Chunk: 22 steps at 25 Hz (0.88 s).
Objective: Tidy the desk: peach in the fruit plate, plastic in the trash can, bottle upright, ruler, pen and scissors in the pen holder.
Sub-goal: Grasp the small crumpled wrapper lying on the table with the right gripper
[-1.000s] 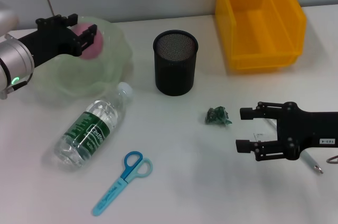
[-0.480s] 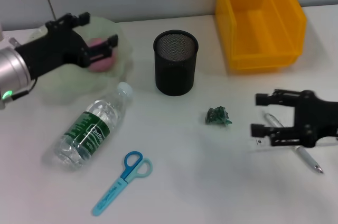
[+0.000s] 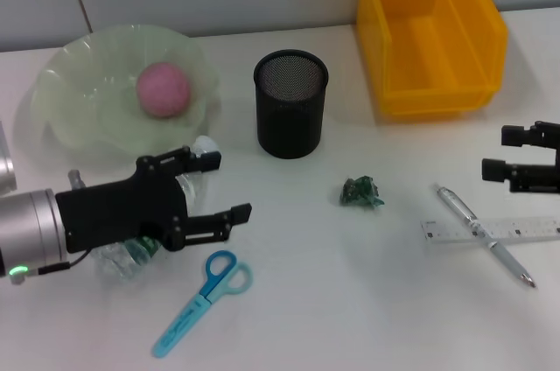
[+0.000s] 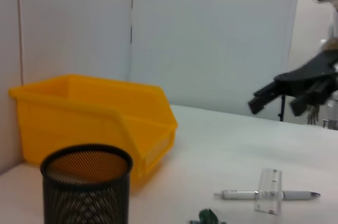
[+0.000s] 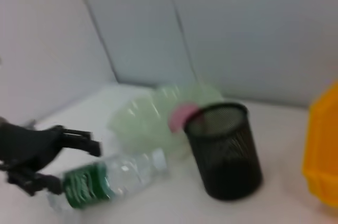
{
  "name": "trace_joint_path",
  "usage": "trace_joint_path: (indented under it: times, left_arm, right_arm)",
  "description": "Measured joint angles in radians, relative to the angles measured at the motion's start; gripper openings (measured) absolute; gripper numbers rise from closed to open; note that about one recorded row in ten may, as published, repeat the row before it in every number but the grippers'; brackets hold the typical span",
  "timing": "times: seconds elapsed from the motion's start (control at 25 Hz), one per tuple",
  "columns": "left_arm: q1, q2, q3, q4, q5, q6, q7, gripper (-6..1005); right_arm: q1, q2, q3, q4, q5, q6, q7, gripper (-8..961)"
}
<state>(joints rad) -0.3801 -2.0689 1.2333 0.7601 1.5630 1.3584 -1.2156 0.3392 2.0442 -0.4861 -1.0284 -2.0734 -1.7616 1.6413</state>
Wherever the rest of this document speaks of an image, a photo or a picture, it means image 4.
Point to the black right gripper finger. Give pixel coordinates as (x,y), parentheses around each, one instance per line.
(261,100)
(311,100)

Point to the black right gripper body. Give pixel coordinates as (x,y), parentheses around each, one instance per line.
(309,76)

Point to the green plastic scrap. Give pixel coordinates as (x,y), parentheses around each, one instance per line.
(208,217)

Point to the grey ballpoint pen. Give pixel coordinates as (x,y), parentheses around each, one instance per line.
(237,195)

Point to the clear plastic ruler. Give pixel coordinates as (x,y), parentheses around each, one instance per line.
(269,203)

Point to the black mesh pen cup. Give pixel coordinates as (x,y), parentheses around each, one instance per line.
(84,195)

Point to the dark blue stand pole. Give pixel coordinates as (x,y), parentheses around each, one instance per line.
(282,107)

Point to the yellow plastic bin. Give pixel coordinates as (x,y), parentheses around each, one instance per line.
(79,118)

